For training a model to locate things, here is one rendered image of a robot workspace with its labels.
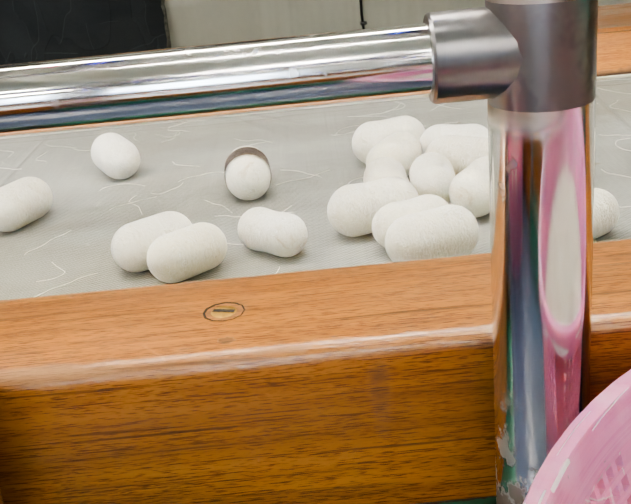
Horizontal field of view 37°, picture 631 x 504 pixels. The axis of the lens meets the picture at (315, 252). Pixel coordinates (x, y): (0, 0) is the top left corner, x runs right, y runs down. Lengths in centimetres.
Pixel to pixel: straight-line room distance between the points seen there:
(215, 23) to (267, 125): 197
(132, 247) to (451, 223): 12
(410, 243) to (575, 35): 15
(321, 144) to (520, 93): 31
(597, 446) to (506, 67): 8
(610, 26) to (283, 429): 44
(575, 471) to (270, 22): 236
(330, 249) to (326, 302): 10
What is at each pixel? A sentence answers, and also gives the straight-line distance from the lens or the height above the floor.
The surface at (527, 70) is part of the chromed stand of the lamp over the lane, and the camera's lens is 20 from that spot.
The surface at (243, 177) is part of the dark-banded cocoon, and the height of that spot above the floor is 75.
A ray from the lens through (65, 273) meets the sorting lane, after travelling 39.
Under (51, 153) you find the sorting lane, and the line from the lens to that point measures 56.
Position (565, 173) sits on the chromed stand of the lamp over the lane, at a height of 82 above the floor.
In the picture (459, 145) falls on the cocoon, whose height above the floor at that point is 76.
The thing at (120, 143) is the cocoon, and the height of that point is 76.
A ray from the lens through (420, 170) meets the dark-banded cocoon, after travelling 40.
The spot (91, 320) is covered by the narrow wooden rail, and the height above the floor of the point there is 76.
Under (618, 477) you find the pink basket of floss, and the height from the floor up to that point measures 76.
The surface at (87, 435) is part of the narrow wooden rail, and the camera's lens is 26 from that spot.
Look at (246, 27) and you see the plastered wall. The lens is 252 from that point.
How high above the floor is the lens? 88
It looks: 23 degrees down
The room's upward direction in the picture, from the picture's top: 6 degrees counter-clockwise
